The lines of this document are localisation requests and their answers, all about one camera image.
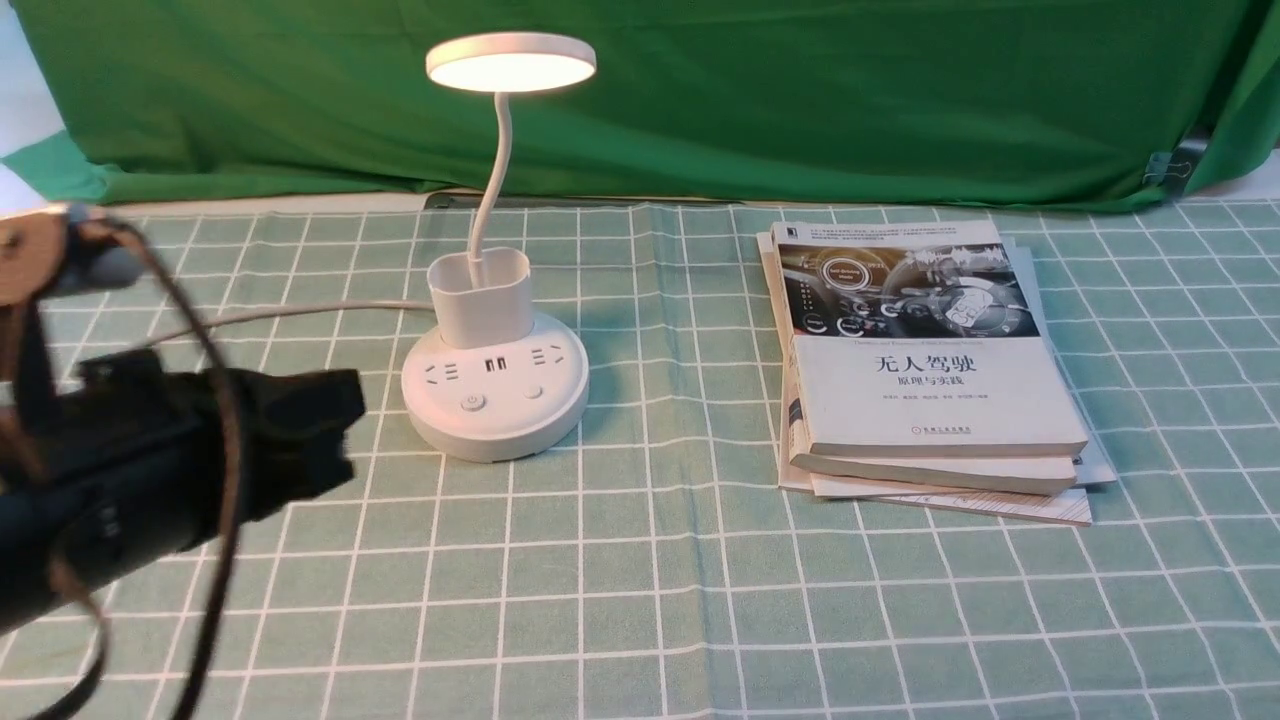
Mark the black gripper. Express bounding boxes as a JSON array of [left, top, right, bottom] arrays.
[[1, 350, 366, 633]]

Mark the white desk lamp with sockets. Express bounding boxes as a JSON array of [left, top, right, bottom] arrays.
[[401, 31, 596, 462]]

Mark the green backdrop cloth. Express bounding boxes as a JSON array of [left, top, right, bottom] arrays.
[[12, 1, 1277, 211]]

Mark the green checkered tablecloth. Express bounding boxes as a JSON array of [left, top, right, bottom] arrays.
[[0, 200, 1280, 720]]

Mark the top book with Chinese title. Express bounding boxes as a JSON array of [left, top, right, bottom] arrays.
[[771, 222, 1088, 459]]

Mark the metal binder clip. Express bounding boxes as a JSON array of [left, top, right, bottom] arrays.
[[1142, 136, 1208, 199]]

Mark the white lamp power cable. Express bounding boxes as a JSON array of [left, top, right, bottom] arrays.
[[140, 300, 433, 351]]

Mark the brown gripper cable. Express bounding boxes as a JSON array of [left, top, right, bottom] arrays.
[[29, 215, 246, 720]]

